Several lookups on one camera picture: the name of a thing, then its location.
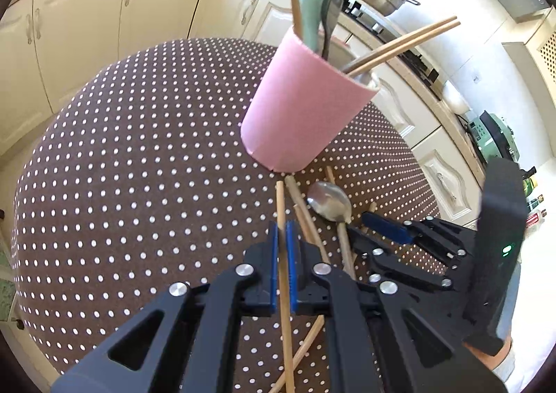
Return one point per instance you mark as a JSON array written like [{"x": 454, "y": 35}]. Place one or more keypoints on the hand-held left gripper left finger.
[{"x": 272, "y": 271}]

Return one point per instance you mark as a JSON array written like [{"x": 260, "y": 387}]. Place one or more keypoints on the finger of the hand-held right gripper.
[
  {"x": 412, "y": 271},
  {"x": 391, "y": 229}
]

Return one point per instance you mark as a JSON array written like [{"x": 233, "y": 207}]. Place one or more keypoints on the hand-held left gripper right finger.
[{"x": 290, "y": 271}]

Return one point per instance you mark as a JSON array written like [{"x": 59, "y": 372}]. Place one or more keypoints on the single wooden chopstick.
[{"x": 282, "y": 210}]

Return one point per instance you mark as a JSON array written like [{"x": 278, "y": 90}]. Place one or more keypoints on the pile of wooden chopsticks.
[{"x": 301, "y": 206}]

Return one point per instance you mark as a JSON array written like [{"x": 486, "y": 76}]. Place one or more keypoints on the silver spoon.
[{"x": 330, "y": 202}]

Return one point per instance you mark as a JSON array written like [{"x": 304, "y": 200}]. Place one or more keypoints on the pink utensil cup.
[{"x": 304, "y": 106}]

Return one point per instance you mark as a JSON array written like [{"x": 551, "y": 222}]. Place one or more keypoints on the green electric cooker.
[{"x": 495, "y": 136}]

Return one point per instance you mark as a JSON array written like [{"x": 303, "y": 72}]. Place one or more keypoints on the brown polka dot tablecloth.
[{"x": 130, "y": 180}]

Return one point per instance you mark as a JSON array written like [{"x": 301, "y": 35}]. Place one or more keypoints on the black gas stove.
[{"x": 417, "y": 58}]

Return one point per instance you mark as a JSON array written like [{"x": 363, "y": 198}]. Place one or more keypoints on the large lattice door cabinet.
[{"x": 548, "y": 50}]

